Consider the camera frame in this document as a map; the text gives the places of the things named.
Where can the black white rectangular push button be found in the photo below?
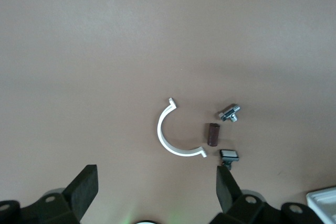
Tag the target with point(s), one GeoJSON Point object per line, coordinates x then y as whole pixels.
{"type": "Point", "coordinates": [229, 154]}

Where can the silver metal T-bolt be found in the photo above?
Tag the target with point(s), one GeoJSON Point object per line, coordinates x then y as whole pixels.
{"type": "Point", "coordinates": [228, 111]}

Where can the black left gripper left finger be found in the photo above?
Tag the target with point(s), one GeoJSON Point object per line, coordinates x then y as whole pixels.
{"type": "Point", "coordinates": [84, 190]}

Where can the brown cylindrical block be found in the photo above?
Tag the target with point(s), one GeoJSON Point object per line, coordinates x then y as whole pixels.
{"type": "Point", "coordinates": [213, 134]}

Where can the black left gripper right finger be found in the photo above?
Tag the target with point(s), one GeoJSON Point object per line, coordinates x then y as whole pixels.
{"type": "Point", "coordinates": [225, 190]}

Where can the white drawer cabinet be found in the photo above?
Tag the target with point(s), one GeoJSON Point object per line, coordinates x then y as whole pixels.
{"type": "Point", "coordinates": [324, 205]}

